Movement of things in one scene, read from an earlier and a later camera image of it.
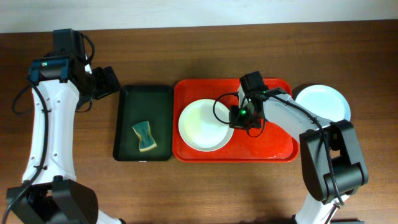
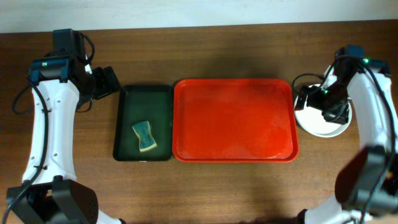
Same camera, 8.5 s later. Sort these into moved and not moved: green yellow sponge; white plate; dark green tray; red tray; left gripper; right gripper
Moved: right gripper; white plate
Not moved: green yellow sponge; left gripper; dark green tray; red tray
